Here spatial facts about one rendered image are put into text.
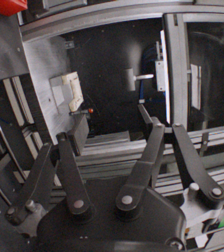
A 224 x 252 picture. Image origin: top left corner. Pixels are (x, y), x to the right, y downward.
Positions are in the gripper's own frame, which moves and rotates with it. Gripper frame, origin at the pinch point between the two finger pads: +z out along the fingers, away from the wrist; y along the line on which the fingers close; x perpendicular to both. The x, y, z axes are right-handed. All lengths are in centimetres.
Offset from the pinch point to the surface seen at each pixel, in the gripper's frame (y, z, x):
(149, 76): 14.4, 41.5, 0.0
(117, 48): 5, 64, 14
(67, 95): -19.0, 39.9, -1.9
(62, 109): -19.7, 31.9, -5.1
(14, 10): -18.5, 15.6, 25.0
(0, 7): -19.2, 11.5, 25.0
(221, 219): 47, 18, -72
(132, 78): 7.4, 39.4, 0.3
